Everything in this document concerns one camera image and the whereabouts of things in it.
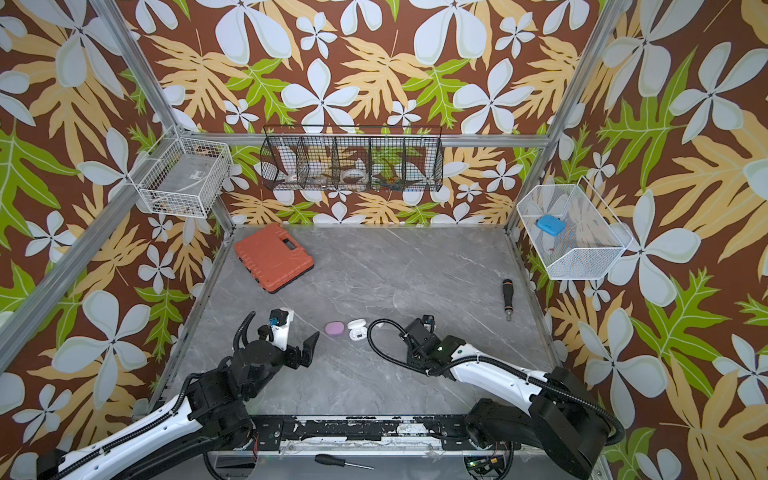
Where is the black wire basket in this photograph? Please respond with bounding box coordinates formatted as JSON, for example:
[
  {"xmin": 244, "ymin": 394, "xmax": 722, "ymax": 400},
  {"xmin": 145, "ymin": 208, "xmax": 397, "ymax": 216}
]
[{"xmin": 259, "ymin": 125, "xmax": 445, "ymax": 192}]

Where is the white mesh basket right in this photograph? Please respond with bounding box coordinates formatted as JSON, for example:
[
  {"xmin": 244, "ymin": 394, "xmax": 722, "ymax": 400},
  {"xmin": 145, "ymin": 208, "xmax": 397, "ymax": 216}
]
[{"xmin": 517, "ymin": 178, "xmax": 633, "ymax": 281}]

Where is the black handled screwdriver on table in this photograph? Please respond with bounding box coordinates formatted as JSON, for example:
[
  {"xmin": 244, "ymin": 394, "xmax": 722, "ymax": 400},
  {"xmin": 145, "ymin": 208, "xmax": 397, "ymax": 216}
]
[{"xmin": 502, "ymin": 279, "xmax": 514, "ymax": 322}]

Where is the aluminium frame post right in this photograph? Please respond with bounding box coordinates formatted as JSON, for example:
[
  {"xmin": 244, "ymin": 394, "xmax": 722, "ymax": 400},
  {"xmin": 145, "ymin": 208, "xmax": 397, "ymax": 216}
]
[{"xmin": 504, "ymin": 0, "xmax": 632, "ymax": 233}]

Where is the red plastic tool case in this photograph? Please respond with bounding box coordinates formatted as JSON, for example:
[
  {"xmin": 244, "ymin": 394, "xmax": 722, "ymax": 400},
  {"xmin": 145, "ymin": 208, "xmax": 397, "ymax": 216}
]
[{"xmin": 234, "ymin": 223, "xmax": 315, "ymax": 293}]

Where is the black screwdriver on front rail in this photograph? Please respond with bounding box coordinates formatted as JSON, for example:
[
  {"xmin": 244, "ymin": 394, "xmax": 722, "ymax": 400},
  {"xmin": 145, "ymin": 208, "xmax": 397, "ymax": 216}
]
[{"xmin": 314, "ymin": 454, "xmax": 374, "ymax": 470}]

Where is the aluminium frame post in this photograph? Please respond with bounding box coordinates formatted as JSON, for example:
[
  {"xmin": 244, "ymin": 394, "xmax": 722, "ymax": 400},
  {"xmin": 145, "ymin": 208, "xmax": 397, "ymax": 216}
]
[
  {"xmin": 504, "ymin": 0, "xmax": 632, "ymax": 233},
  {"xmin": 91, "ymin": 1, "xmax": 234, "ymax": 236}
]

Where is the purple earbud charging case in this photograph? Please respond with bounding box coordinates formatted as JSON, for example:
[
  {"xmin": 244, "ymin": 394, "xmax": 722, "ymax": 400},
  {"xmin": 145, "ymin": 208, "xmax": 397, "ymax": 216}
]
[{"xmin": 324, "ymin": 321, "xmax": 346, "ymax": 337}]

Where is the aluminium frame post left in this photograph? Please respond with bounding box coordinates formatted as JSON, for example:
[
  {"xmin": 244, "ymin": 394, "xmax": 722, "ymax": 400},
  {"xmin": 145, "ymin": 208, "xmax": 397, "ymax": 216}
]
[{"xmin": 91, "ymin": 1, "xmax": 234, "ymax": 236}]

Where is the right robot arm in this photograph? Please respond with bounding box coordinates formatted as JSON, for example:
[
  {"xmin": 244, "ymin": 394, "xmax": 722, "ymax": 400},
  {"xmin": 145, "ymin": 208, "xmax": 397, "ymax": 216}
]
[{"xmin": 366, "ymin": 315, "xmax": 626, "ymax": 479}]

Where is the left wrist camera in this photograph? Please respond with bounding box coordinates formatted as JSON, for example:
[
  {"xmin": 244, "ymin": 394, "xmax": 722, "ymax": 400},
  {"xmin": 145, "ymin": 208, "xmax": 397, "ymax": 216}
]
[{"xmin": 268, "ymin": 308, "xmax": 295, "ymax": 351}]

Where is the blue small box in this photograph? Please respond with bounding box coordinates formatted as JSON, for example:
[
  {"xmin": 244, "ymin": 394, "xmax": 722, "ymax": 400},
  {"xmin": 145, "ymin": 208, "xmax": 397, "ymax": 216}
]
[{"xmin": 535, "ymin": 215, "xmax": 566, "ymax": 237}]

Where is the white wire basket left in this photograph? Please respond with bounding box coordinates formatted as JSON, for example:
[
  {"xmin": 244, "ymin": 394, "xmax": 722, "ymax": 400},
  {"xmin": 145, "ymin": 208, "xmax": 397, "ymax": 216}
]
[{"xmin": 131, "ymin": 130, "xmax": 232, "ymax": 219}]

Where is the white earbud charging case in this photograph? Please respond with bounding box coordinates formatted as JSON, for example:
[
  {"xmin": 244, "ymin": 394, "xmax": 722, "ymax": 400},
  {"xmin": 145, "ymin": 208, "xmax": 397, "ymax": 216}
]
[{"xmin": 347, "ymin": 319, "xmax": 368, "ymax": 341}]

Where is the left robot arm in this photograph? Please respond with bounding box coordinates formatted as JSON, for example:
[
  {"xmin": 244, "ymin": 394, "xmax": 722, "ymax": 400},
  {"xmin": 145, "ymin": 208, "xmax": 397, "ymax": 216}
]
[{"xmin": 36, "ymin": 309, "xmax": 320, "ymax": 479}]

